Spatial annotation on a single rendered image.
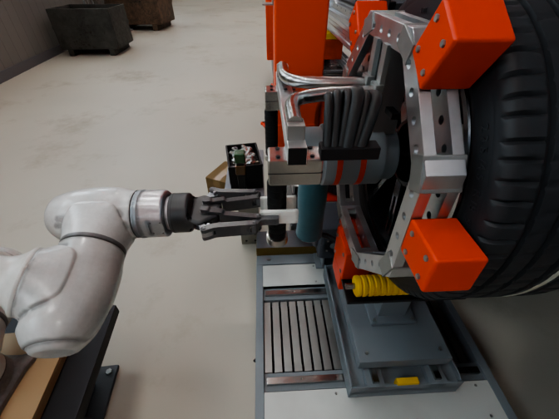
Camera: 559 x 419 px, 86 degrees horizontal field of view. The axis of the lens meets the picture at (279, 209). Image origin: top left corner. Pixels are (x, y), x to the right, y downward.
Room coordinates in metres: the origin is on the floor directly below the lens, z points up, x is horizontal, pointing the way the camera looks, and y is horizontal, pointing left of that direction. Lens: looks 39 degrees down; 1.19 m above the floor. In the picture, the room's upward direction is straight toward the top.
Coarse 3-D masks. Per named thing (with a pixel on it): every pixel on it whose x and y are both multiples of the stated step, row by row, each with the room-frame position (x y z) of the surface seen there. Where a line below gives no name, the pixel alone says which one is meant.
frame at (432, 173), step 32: (384, 32) 0.63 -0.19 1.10; (416, 32) 0.51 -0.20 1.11; (352, 64) 0.81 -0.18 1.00; (416, 96) 0.45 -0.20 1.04; (448, 96) 0.44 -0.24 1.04; (416, 128) 0.42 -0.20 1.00; (448, 128) 0.41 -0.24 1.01; (416, 160) 0.39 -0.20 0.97; (448, 160) 0.37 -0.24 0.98; (352, 192) 0.76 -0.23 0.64; (416, 192) 0.36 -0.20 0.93; (448, 192) 0.36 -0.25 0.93; (352, 224) 0.64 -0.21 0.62; (352, 256) 0.54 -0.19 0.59; (384, 256) 0.39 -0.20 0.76
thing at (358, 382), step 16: (336, 288) 0.76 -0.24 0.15; (336, 304) 0.69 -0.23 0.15; (336, 320) 0.61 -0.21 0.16; (336, 336) 0.58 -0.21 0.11; (352, 352) 0.50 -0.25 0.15; (352, 368) 0.45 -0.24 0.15; (368, 368) 0.44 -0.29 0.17; (384, 368) 0.45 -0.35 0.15; (400, 368) 0.45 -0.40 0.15; (416, 368) 0.45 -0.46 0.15; (432, 368) 0.43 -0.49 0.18; (448, 368) 0.45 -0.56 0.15; (352, 384) 0.39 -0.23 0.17; (368, 384) 0.39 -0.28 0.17; (384, 384) 0.39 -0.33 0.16; (400, 384) 0.39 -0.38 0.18; (416, 384) 0.39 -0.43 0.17; (432, 384) 0.39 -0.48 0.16; (448, 384) 0.39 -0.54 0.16
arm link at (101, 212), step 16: (80, 192) 0.43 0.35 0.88; (96, 192) 0.43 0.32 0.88; (112, 192) 0.43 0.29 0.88; (128, 192) 0.44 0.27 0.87; (48, 208) 0.41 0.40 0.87; (64, 208) 0.40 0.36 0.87; (80, 208) 0.39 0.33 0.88; (96, 208) 0.39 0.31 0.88; (112, 208) 0.40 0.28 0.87; (128, 208) 0.41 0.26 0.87; (48, 224) 0.39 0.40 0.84; (64, 224) 0.37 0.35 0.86; (80, 224) 0.36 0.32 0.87; (96, 224) 0.37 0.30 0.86; (112, 224) 0.37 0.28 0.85; (128, 224) 0.39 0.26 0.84; (112, 240) 0.35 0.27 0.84; (128, 240) 0.38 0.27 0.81
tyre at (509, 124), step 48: (432, 0) 0.65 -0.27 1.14; (528, 0) 0.51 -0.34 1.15; (528, 48) 0.43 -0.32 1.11; (480, 96) 0.43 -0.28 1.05; (528, 96) 0.39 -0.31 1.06; (480, 144) 0.39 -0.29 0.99; (528, 144) 0.35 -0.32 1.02; (480, 192) 0.35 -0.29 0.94; (528, 192) 0.32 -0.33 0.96; (480, 240) 0.31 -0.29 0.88; (528, 240) 0.31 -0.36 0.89; (480, 288) 0.32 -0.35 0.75; (528, 288) 0.33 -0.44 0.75
